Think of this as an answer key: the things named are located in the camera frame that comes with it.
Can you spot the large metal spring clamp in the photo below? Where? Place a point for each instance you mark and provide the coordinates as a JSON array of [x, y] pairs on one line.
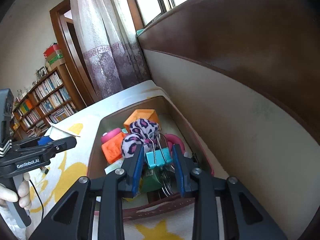
[[167, 175]]

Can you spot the teal binder clip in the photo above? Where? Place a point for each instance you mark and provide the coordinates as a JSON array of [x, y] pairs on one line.
[[159, 155]]

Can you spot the orange cube in box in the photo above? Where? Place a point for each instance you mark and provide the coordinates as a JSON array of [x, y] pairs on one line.
[[111, 147]]

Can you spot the purple leopard scrunchie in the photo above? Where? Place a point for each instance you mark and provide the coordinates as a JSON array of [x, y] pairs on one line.
[[138, 135]]

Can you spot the wooden door frame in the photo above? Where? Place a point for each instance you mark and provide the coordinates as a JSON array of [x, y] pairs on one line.
[[66, 37]]

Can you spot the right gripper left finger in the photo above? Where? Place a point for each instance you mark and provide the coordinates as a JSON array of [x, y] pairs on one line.
[[72, 216]]

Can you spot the dark wooden headboard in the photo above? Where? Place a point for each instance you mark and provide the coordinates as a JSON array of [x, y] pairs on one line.
[[271, 46]]

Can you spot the pink ring toy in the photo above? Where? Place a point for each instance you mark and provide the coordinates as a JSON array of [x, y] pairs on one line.
[[110, 134]]

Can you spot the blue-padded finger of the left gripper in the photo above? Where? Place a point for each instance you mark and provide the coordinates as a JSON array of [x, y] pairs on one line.
[[44, 140]]

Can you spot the wooden bookshelf with books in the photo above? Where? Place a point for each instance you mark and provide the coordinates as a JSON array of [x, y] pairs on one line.
[[53, 99]]

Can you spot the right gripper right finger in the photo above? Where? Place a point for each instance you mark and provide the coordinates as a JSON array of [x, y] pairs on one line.
[[243, 217]]

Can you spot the left hand white glove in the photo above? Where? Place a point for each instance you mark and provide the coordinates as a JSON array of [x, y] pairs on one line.
[[22, 196]]

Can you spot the purple patterned curtain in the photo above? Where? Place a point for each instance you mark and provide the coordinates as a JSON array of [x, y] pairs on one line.
[[109, 45]]

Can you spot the small amber bottle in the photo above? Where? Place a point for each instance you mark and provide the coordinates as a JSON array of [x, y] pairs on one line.
[[44, 169]]

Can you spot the green white carton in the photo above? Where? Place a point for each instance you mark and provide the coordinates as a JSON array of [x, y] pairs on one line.
[[151, 181]]

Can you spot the stacked boxes on shelf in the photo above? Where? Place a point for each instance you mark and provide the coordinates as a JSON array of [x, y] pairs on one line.
[[53, 56]]

